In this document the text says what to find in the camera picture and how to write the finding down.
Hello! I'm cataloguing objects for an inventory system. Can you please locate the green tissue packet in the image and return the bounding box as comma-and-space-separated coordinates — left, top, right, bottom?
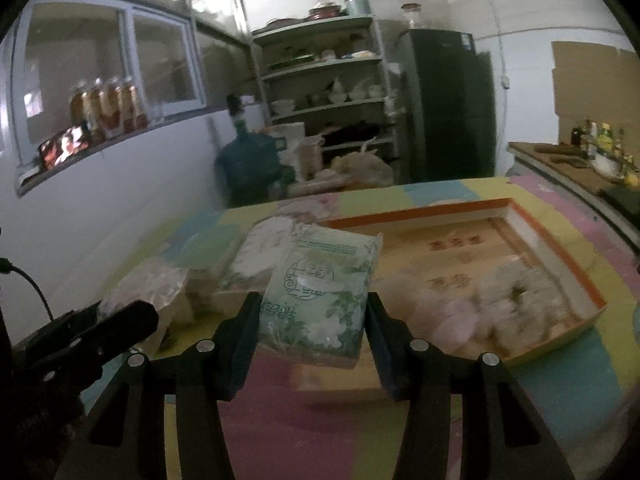
258, 223, 383, 370

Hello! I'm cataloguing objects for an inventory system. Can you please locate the white floral scrunchie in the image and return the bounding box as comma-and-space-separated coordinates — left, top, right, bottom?
473, 259, 572, 356

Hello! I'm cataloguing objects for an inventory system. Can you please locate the colourful striped cartoon tablecloth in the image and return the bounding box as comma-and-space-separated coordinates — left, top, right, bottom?
58, 178, 639, 479

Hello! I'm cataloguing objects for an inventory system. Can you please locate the green tissue box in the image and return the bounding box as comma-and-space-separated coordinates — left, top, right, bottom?
171, 224, 242, 280

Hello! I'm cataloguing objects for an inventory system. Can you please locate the floral tissue box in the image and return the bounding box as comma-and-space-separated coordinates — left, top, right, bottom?
209, 216, 297, 318

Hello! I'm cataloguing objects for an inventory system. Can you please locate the orange cardboard tray box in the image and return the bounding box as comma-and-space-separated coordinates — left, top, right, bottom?
292, 197, 608, 391

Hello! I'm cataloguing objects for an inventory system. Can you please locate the phone showing video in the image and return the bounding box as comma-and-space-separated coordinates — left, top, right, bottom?
38, 126, 90, 170

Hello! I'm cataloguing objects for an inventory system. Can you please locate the blue water jug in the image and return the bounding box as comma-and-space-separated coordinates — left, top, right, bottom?
215, 94, 284, 208

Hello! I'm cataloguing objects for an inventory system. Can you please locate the amber glass jar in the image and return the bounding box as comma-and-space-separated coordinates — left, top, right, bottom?
120, 77, 149, 132
70, 80, 91, 132
87, 77, 110, 142
103, 76, 122, 136

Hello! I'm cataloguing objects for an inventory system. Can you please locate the white bucket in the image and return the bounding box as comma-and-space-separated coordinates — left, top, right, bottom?
269, 122, 306, 182

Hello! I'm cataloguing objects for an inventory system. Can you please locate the white plastic bag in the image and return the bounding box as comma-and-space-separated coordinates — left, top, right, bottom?
314, 139, 395, 190

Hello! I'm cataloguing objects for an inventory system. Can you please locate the kitchen counter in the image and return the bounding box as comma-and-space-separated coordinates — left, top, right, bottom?
508, 142, 639, 247

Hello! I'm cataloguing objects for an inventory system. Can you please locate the white bowl on counter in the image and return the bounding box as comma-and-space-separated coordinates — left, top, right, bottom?
591, 153, 623, 179

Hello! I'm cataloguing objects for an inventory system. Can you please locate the sliding glass window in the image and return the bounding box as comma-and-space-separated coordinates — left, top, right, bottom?
9, 0, 206, 169

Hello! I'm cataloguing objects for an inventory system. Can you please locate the yellow oil bottle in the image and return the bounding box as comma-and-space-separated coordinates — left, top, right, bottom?
597, 122, 614, 155

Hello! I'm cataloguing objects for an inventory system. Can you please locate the metal storage shelf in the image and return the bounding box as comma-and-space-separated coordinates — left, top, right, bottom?
252, 13, 399, 168

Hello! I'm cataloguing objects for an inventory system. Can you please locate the black refrigerator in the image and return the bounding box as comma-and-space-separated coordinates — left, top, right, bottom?
396, 29, 497, 182

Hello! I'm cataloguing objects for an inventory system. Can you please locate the brown cardboard sheet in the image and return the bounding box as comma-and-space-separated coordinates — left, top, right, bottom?
552, 41, 640, 155

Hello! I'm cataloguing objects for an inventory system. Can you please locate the red lidded pot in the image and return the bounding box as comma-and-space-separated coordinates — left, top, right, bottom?
307, 0, 341, 21

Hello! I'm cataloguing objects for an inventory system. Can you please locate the teal pot on shelf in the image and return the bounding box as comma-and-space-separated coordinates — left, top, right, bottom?
344, 0, 372, 16

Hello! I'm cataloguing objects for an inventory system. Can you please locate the glass jar on fridge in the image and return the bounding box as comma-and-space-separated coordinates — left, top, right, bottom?
401, 2, 423, 30

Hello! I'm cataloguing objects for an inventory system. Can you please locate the black cable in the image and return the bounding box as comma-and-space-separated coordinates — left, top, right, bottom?
0, 257, 56, 323

